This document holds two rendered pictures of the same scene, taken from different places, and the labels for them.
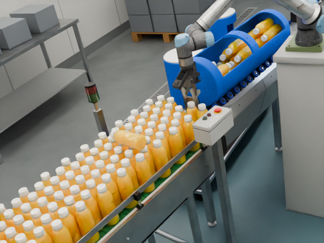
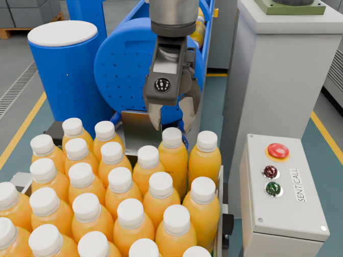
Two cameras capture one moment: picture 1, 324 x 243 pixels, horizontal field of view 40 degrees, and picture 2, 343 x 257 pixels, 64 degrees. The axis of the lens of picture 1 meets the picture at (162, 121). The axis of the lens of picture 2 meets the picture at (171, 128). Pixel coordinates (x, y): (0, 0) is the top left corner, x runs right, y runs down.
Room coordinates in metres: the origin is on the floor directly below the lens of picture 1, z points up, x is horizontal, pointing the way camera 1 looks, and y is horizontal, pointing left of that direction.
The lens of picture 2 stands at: (1.77, 0.08, 1.44)
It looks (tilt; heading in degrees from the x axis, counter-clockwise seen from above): 39 degrees down; 323
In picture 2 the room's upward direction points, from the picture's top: straight up
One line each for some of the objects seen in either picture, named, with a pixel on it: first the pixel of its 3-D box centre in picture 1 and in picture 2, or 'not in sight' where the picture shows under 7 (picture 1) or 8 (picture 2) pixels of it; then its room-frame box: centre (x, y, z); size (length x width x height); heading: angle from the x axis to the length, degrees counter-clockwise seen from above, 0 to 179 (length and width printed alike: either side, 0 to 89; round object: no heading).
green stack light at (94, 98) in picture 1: (93, 96); not in sight; (2.24, 0.34, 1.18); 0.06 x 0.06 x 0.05
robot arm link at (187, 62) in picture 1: (185, 60); (171, 6); (2.12, -0.18, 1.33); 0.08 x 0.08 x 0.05
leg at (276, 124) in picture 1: (276, 117); not in sight; (3.03, -0.89, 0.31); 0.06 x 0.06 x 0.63; 44
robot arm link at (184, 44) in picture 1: (183, 46); not in sight; (2.11, -0.19, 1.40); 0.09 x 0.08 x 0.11; 98
